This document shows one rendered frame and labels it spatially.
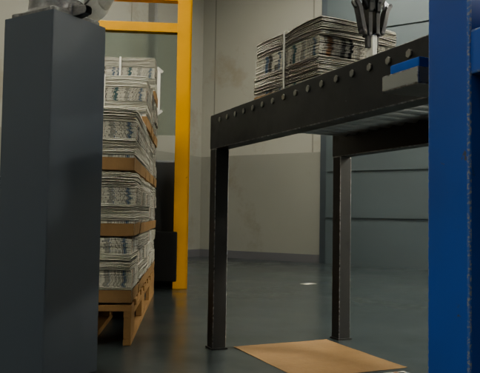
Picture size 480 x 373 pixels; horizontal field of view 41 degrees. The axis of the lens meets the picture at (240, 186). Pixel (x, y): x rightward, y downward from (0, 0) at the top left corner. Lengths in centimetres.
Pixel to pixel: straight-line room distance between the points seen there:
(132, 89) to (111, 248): 87
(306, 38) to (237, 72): 506
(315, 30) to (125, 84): 118
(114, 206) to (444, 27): 153
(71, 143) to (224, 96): 529
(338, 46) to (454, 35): 103
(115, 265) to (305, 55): 96
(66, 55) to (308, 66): 69
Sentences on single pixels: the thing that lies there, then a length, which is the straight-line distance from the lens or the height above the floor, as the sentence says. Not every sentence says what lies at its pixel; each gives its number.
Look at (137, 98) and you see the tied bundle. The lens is 284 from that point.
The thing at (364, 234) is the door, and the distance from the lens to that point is 611.
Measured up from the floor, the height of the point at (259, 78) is 91.
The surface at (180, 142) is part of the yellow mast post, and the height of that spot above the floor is 90.
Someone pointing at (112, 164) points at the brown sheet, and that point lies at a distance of 224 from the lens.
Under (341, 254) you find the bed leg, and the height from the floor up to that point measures 31.
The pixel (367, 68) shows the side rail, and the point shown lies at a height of 77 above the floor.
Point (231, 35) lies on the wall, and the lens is 714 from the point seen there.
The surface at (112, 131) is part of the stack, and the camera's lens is 225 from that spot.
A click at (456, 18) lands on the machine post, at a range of 92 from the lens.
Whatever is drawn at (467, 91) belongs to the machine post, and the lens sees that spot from 88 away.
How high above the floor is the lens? 45
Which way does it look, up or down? 3 degrees up
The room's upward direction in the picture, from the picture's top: 1 degrees clockwise
